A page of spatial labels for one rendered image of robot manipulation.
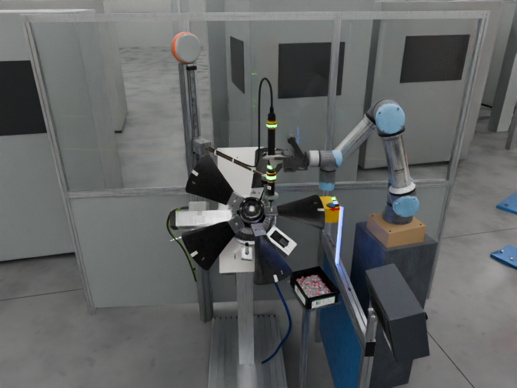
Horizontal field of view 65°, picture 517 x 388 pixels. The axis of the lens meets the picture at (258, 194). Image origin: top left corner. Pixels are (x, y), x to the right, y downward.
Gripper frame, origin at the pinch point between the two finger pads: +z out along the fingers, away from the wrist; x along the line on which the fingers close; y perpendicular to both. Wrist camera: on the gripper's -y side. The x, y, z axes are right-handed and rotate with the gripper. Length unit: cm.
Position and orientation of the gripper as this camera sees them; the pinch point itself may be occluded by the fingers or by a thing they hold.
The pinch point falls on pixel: (265, 155)
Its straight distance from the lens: 187.9
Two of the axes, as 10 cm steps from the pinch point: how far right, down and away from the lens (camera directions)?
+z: -10.0, 0.2, -0.5
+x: -0.6, -4.2, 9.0
